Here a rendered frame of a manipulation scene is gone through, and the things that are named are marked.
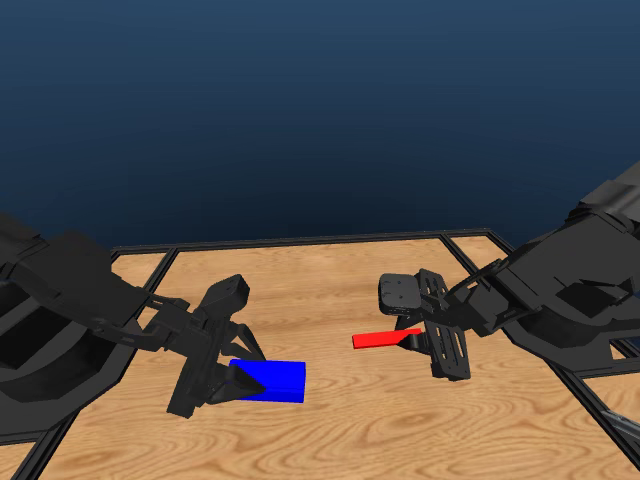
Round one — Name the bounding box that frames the blue hollow socket block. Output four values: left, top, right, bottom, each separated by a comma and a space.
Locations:
228, 359, 307, 404

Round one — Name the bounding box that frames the thin red peg bar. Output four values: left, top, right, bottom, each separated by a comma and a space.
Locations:
351, 328, 424, 350

